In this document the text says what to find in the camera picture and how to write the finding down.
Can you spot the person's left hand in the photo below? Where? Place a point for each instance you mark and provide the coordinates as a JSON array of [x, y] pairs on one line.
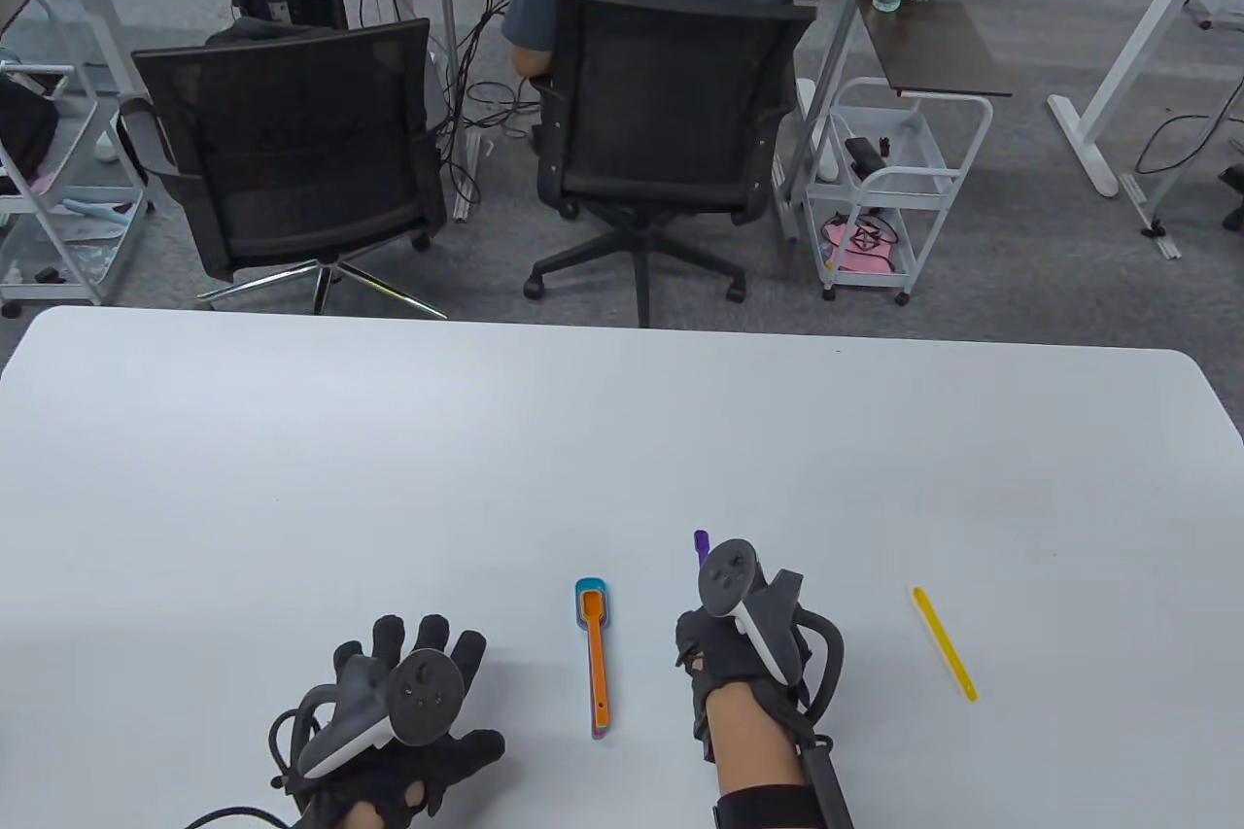
[[364, 771]]

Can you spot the person's right hand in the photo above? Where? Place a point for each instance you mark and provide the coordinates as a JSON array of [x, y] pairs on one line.
[[714, 654]]

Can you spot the purple measuring spoon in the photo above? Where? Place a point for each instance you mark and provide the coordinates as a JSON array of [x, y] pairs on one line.
[[701, 542]]

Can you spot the orange measuring spoon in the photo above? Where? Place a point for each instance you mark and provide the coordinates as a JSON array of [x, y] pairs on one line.
[[600, 673]]

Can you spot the teal measuring spoon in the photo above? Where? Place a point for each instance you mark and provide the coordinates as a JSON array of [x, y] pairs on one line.
[[593, 581]]

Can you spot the yellow measuring spoon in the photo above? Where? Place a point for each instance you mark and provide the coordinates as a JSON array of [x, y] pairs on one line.
[[943, 639]]

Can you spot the person's left forearm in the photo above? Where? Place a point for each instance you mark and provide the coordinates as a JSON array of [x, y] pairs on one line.
[[364, 814]]

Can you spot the person's right forearm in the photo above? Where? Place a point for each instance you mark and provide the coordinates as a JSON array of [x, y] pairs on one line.
[[753, 742]]

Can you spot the grey white handheld controller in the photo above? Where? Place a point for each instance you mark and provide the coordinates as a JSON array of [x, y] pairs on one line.
[[729, 571], [423, 688]]

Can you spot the pink cloth item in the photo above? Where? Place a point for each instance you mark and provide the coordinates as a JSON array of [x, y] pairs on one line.
[[860, 258]]

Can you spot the black handheld device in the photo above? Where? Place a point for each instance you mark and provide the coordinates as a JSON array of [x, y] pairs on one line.
[[863, 156]]

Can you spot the black mesh chair chrome base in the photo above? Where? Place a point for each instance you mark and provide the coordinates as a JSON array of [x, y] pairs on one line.
[[292, 120]]

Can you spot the black bag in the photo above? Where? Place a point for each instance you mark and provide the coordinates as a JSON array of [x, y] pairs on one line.
[[24, 129]]

